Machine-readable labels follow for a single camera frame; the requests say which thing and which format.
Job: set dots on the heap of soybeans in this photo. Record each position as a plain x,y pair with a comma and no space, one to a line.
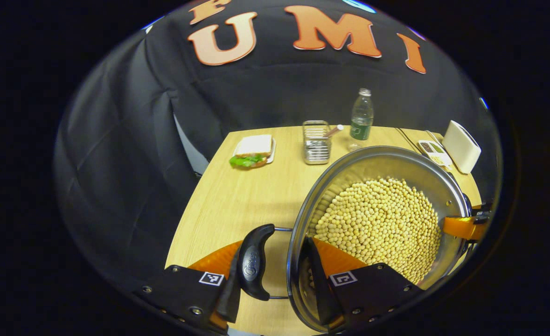
382,219

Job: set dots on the sandwich with lettuce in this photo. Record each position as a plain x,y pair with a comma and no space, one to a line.
254,147

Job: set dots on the white sandwich plate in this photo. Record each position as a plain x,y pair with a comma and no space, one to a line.
273,151

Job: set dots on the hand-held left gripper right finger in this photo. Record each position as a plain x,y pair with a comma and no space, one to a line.
319,289

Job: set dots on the clear green label water bottle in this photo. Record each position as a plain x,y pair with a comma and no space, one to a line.
361,116

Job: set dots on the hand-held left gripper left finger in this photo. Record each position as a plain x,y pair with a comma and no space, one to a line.
230,298

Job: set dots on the white toaster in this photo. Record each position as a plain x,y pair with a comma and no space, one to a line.
461,147

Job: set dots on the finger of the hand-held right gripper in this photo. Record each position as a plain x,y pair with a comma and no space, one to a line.
461,227

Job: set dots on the white divided bean tray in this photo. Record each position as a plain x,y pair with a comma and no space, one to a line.
435,151

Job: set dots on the black backdrop cloth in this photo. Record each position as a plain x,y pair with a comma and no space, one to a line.
279,88

